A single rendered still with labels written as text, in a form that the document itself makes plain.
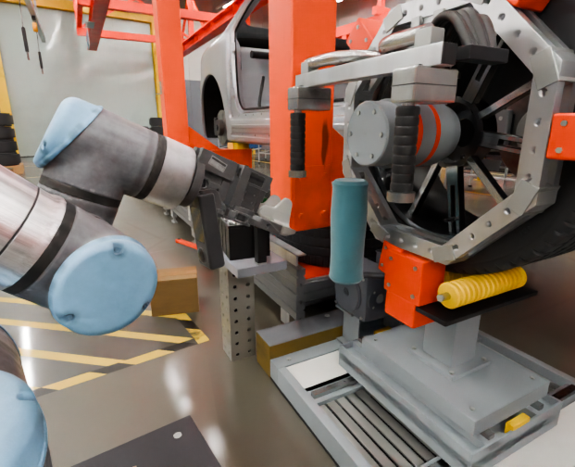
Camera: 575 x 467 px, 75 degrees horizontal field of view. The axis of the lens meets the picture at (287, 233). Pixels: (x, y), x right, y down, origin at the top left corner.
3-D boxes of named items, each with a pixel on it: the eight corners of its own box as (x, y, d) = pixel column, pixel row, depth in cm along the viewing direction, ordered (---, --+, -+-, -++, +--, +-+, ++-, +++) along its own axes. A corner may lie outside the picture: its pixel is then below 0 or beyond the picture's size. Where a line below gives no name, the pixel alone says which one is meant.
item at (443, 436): (556, 428, 102) (563, 397, 99) (468, 485, 86) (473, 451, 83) (415, 339, 144) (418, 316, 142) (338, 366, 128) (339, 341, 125)
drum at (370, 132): (461, 167, 82) (469, 98, 78) (385, 172, 72) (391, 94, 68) (412, 162, 93) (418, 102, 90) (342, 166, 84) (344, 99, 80)
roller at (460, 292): (531, 288, 93) (536, 266, 91) (449, 316, 79) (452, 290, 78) (508, 280, 98) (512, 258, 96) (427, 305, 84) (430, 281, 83)
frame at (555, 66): (541, 287, 70) (609, -57, 55) (518, 295, 67) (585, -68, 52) (356, 223, 116) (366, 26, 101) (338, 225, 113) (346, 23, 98)
